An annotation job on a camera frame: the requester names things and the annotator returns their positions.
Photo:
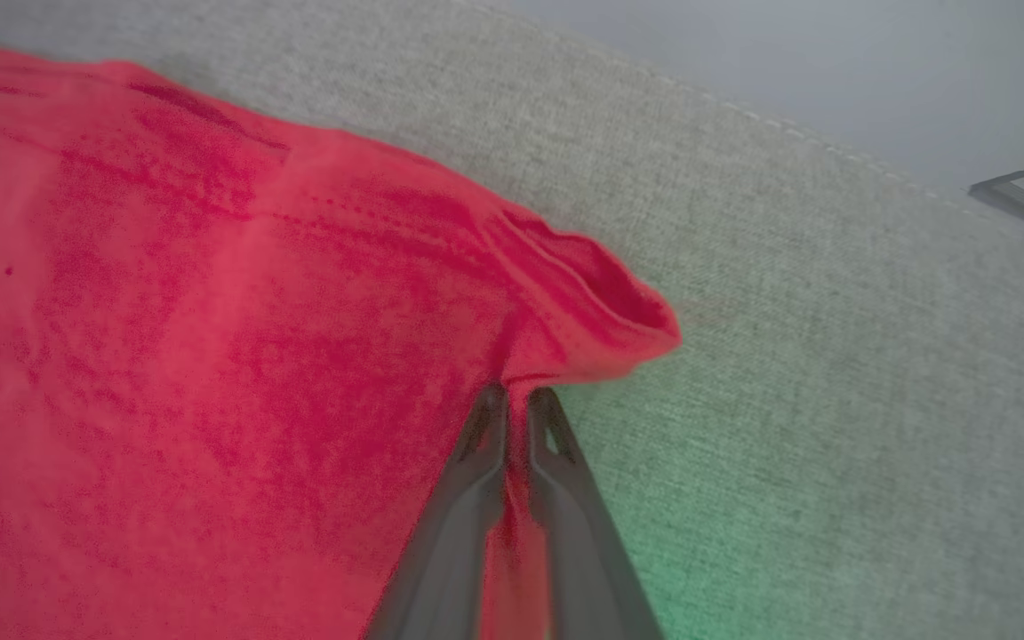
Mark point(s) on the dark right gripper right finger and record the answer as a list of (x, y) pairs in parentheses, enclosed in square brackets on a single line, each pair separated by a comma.
[(583, 551)]

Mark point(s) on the red and white garment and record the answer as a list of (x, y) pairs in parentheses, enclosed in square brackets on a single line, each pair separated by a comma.
[(165, 356)]

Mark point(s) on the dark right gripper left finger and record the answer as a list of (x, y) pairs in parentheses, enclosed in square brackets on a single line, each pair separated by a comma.
[(450, 551)]

